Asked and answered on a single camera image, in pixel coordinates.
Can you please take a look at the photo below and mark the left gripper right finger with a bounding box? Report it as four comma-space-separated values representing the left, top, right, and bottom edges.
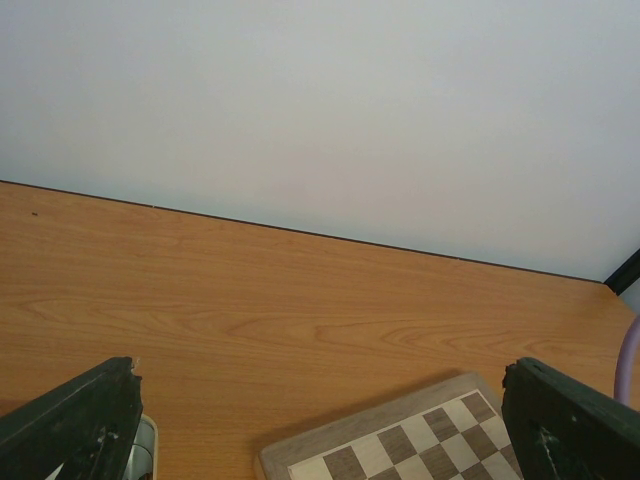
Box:
501, 357, 640, 480

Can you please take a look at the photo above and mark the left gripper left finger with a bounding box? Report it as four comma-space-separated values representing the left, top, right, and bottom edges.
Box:
1, 357, 143, 479

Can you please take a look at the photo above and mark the wooden chess board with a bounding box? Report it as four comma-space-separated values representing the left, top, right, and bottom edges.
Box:
254, 373, 523, 480

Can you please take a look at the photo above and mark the silver metal tin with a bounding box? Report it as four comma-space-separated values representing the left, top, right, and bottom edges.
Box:
122, 414, 159, 480

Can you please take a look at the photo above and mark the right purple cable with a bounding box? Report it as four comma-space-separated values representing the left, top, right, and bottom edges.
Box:
613, 314, 640, 406

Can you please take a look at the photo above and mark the black aluminium frame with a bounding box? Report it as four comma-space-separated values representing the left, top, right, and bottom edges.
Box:
604, 250, 640, 296

